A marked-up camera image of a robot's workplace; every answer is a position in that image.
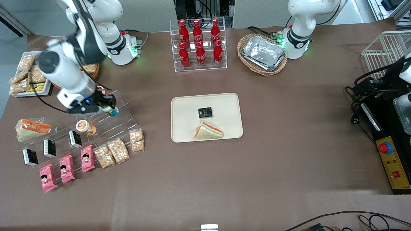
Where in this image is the aluminium frame shelf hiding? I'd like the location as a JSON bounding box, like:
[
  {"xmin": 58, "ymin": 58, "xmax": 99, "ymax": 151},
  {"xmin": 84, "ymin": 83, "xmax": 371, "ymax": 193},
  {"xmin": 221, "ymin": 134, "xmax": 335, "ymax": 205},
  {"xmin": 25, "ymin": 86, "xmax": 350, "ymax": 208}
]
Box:
[{"xmin": 368, "ymin": 0, "xmax": 411, "ymax": 24}]

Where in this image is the black equipment rack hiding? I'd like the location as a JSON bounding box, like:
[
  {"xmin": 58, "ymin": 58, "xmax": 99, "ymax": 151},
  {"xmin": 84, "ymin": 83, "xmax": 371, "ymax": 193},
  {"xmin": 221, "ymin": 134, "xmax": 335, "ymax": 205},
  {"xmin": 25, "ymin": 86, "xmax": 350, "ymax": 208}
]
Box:
[{"xmin": 174, "ymin": 0, "xmax": 232, "ymax": 28}]

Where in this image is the long black cable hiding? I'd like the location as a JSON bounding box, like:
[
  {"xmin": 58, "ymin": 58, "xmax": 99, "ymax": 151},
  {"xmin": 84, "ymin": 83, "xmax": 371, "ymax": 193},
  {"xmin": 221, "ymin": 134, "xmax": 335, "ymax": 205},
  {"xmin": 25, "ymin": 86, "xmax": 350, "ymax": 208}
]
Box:
[{"xmin": 284, "ymin": 211, "xmax": 411, "ymax": 231}]

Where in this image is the black milk carton right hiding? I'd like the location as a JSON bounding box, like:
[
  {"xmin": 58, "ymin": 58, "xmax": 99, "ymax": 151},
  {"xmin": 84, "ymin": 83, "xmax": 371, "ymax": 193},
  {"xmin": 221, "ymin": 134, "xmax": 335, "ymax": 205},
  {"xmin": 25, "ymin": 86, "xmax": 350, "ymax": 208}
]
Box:
[{"xmin": 68, "ymin": 130, "xmax": 83, "ymax": 148}]

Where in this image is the orange gum bottle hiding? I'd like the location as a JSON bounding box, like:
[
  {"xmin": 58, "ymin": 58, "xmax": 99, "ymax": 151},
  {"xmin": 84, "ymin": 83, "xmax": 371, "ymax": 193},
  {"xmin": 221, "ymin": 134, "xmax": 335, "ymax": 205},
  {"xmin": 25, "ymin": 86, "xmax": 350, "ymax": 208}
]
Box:
[{"xmin": 76, "ymin": 120, "xmax": 97, "ymax": 136}]

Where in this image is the light tan wicker basket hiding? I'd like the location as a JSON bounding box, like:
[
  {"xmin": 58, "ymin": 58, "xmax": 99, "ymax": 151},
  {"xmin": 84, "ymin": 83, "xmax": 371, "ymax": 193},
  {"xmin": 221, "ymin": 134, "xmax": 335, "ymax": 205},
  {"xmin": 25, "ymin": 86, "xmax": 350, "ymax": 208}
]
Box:
[{"xmin": 237, "ymin": 33, "xmax": 288, "ymax": 76}]

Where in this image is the yellow snack packet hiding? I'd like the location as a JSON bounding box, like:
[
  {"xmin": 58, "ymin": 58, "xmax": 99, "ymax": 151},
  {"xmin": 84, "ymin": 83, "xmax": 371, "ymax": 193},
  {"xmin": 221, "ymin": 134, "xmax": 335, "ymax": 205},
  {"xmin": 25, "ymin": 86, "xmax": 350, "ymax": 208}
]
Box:
[{"xmin": 26, "ymin": 83, "xmax": 45, "ymax": 93}]

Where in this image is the aluminium foil tray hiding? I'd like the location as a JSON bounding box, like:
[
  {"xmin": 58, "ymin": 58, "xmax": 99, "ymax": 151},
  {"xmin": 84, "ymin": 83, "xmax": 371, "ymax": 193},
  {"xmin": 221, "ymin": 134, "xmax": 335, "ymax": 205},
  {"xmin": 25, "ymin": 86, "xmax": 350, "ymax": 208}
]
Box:
[{"xmin": 241, "ymin": 36, "xmax": 286, "ymax": 72}]

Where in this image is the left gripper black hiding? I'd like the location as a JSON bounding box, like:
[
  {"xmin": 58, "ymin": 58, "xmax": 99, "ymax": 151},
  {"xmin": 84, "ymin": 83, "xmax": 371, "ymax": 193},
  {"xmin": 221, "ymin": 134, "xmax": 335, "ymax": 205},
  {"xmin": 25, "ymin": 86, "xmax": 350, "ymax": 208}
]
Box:
[{"xmin": 384, "ymin": 58, "xmax": 411, "ymax": 94}]

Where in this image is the dark brown wicker basket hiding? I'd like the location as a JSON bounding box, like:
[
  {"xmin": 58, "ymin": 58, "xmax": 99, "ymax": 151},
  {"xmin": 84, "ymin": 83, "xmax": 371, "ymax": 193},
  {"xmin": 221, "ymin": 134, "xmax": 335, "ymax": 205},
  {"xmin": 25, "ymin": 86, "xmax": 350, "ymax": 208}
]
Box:
[{"xmin": 51, "ymin": 63, "xmax": 100, "ymax": 90}]

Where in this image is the yellow control box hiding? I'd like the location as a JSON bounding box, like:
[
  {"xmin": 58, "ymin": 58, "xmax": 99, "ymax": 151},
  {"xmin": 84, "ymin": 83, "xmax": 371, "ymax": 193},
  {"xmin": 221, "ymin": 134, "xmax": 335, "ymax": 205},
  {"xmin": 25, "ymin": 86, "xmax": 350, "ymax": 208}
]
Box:
[{"xmin": 376, "ymin": 136, "xmax": 411, "ymax": 190}]

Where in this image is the looped black cable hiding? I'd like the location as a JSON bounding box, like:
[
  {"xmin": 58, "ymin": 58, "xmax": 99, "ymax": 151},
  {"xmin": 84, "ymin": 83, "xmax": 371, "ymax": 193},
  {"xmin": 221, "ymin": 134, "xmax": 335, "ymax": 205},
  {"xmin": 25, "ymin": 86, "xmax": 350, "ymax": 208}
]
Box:
[{"xmin": 358, "ymin": 214, "xmax": 390, "ymax": 231}]

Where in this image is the pink cartoon snack packet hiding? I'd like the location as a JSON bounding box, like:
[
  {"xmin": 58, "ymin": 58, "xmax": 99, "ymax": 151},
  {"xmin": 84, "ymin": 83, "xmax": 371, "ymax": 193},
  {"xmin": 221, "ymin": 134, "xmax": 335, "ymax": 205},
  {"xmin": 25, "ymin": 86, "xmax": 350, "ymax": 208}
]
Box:
[
  {"xmin": 59, "ymin": 155, "xmax": 75, "ymax": 184},
  {"xmin": 39, "ymin": 164, "xmax": 58, "ymax": 193},
  {"xmin": 81, "ymin": 145, "xmax": 96, "ymax": 173}
]

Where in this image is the black cable with plug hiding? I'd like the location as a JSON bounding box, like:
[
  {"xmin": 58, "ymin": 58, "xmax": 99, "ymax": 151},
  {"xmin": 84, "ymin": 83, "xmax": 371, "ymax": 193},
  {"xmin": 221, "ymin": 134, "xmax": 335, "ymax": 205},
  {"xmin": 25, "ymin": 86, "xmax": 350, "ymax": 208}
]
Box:
[{"xmin": 345, "ymin": 84, "xmax": 365, "ymax": 125}]

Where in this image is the white rectangular tray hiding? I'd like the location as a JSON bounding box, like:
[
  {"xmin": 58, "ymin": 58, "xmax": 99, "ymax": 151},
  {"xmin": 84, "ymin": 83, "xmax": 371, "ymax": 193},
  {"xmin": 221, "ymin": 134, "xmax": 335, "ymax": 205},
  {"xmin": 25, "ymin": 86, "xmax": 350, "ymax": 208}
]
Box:
[{"xmin": 9, "ymin": 50, "xmax": 53, "ymax": 97}]

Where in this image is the black milk carton middle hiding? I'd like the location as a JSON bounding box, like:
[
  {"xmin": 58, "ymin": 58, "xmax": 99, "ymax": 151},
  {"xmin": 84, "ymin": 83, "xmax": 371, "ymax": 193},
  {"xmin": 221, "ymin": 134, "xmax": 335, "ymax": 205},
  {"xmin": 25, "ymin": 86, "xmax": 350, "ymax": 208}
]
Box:
[{"xmin": 43, "ymin": 139, "xmax": 57, "ymax": 158}]

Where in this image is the wrapped triangular sandwich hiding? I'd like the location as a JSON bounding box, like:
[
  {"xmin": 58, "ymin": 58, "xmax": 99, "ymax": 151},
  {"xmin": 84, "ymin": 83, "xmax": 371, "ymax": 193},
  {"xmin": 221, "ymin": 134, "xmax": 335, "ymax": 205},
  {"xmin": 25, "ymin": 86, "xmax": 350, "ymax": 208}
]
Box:
[
  {"xmin": 194, "ymin": 120, "xmax": 224, "ymax": 140},
  {"xmin": 15, "ymin": 119, "xmax": 52, "ymax": 142}
]

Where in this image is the red cola bottle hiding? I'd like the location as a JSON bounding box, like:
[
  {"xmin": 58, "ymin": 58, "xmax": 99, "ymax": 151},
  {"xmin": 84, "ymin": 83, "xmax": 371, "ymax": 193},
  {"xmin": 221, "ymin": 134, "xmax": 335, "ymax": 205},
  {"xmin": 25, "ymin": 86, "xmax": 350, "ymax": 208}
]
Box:
[
  {"xmin": 193, "ymin": 19, "xmax": 203, "ymax": 44},
  {"xmin": 211, "ymin": 18, "xmax": 221, "ymax": 42},
  {"xmin": 196, "ymin": 41, "xmax": 206, "ymax": 68},
  {"xmin": 179, "ymin": 42, "xmax": 190, "ymax": 69},
  {"xmin": 213, "ymin": 39, "xmax": 223, "ymax": 67},
  {"xmin": 179, "ymin": 19, "xmax": 190, "ymax": 45}
]

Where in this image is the beige plastic tray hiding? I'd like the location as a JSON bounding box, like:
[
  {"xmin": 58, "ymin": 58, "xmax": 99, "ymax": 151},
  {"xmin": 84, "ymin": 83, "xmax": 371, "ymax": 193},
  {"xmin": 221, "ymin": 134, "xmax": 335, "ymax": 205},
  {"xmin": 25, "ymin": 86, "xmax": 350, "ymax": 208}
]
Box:
[{"xmin": 171, "ymin": 93, "xmax": 244, "ymax": 143}]

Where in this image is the clear plastic container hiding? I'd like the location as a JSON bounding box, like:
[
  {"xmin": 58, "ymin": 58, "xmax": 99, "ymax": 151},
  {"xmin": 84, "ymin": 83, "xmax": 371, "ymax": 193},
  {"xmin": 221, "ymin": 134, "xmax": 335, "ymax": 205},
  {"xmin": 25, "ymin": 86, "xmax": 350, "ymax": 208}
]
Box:
[{"xmin": 393, "ymin": 96, "xmax": 411, "ymax": 135}]

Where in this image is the clear acrylic stepped stand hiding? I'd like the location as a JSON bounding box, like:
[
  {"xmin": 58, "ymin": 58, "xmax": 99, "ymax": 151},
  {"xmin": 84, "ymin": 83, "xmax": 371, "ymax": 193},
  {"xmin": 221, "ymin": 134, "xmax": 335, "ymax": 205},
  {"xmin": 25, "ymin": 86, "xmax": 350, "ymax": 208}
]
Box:
[{"xmin": 14, "ymin": 90, "xmax": 139, "ymax": 167}]

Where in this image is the black milk carton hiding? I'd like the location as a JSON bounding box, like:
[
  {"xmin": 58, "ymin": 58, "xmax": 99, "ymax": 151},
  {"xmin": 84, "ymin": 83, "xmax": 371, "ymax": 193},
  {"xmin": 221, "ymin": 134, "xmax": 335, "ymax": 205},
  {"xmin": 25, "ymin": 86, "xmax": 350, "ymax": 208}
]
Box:
[
  {"xmin": 68, "ymin": 130, "xmax": 83, "ymax": 148},
  {"xmin": 22, "ymin": 148, "xmax": 39, "ymax": 167},
  {"xmin": 43, "ymin": 139, "xmax": 57, "ymax": 158}
]

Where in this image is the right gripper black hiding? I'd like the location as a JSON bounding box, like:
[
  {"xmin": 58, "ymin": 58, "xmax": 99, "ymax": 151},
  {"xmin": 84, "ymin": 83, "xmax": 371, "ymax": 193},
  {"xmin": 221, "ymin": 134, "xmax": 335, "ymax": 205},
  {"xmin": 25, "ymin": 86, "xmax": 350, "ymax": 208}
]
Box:
[{"xmin": 67, "ymin": 96, "xmax": 118, "ymax": 115}]

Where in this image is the black milk carton left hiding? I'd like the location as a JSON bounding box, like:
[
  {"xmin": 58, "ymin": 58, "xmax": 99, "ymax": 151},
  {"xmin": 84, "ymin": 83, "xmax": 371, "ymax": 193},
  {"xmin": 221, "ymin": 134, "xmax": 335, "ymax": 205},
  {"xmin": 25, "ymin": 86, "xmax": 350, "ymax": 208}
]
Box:
[{"xmin": 22, "ymin": 148, "xmax": 39, "ymax": 167}]

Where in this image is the black machine base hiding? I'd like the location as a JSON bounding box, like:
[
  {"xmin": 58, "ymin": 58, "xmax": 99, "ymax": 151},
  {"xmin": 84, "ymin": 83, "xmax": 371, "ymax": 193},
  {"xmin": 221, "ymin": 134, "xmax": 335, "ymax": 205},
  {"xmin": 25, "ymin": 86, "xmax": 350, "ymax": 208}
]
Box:
[{"xmin": 360, "ymin": 93, "xmax": 411, "ymax": 195}]

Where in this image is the clear acrylic bottle rack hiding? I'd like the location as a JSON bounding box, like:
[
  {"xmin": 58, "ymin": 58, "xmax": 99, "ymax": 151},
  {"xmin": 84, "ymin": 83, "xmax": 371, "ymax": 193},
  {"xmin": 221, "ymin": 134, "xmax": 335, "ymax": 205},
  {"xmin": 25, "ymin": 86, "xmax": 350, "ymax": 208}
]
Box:
[{"xmin": 170, "ymin": 17, "xmax": 228, "ymax": 73}]

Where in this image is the black base cable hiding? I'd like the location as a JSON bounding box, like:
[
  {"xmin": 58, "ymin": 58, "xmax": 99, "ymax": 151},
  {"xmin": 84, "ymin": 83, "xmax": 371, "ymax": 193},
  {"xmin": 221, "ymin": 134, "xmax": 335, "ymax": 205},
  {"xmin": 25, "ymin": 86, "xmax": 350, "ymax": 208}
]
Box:
[{"xmin": 246, "ymin": 26, "xmax": 291, "ymax": 37}]

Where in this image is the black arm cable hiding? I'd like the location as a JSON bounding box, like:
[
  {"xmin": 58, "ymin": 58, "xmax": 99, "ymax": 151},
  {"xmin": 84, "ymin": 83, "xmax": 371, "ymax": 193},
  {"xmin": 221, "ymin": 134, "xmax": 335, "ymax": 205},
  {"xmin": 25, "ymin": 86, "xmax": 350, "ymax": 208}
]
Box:
[{"xmin": 31, "ymin": 84, "xmax": 69, "ymax": 113}]

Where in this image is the white wire basket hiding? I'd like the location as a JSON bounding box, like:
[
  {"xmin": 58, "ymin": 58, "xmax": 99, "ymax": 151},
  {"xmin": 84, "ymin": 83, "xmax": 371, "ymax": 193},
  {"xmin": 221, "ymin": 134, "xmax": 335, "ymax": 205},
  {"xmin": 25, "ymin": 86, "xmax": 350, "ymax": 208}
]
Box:
[{"xmin": 361, "ymin": 30, "xmax": 411, "ymax": 81}]

